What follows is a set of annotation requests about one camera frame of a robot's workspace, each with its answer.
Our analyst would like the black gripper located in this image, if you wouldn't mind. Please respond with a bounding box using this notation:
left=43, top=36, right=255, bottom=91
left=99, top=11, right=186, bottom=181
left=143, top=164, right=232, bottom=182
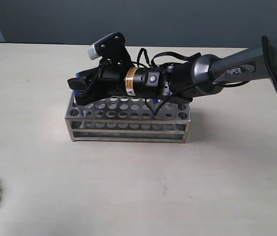
left=67, top=65, right=168, bottom=105

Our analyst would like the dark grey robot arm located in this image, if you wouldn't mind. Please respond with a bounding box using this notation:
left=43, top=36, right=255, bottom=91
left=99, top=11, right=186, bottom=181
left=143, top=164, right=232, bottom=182
left=67, top=32, right=277, bottom=105

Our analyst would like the stainless steel test tube rack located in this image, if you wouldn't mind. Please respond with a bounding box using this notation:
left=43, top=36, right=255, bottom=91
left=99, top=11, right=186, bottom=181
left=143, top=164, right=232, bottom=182
left=64, top=96, right=191, bottom=143

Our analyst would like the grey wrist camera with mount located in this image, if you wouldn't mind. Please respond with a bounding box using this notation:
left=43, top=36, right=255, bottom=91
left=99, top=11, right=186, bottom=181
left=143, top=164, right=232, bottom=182
left=87, top=32, right=134, bottom=66

